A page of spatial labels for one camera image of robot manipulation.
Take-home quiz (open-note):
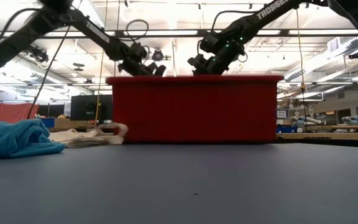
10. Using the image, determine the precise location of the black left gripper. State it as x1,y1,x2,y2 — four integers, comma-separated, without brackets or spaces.
121,43,155,77

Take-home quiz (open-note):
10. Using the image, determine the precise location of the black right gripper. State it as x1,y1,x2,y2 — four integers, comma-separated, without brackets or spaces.
194,43,245,75

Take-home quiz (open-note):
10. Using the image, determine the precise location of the red plastic laundry basket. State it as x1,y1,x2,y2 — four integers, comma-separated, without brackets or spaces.
106,74,284,145

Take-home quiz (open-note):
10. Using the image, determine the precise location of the blue cloth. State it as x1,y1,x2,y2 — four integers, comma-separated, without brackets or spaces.
0,118,66,160

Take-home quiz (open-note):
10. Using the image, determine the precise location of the black ceiling spotlight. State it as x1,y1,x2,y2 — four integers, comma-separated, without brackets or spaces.
152,48,165,62

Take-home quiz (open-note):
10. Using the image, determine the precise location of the black ceiling beam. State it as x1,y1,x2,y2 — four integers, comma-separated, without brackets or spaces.
0,27,358,40

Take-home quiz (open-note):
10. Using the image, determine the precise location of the black monitor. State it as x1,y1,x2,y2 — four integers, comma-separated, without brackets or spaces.
70,95,114,123

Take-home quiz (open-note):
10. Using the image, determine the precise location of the beige striped cloth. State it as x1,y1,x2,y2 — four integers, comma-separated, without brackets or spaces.
48,122,129,149

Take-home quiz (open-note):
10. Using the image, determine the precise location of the cardboard box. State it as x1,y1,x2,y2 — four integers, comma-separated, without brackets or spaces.
54,117,85,129

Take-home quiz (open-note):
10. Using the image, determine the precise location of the blue storage bins row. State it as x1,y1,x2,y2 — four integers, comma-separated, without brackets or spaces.
275,125,298,134

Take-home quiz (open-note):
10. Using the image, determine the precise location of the blue storage bin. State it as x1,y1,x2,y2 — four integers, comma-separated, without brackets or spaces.
40,117,56,129

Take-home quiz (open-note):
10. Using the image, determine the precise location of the white ceiling vent unit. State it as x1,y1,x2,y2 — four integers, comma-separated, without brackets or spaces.
327,36,342,53

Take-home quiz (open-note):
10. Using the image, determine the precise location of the orange cloth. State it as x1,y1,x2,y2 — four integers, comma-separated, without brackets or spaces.
0,103,40,123

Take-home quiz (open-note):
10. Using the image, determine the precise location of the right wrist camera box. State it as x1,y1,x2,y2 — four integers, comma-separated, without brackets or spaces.
187,54,209,71

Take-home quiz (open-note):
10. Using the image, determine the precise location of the yellow hanging cord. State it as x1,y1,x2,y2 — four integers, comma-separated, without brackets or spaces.
295,8,308,133
93,0,109,128

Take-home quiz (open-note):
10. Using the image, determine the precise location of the thin black cable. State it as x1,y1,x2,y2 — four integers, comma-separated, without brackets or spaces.
26,24,71,120

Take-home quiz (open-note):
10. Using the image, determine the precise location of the black ceiling camera rig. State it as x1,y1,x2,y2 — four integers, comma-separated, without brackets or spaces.
29,45,50,63

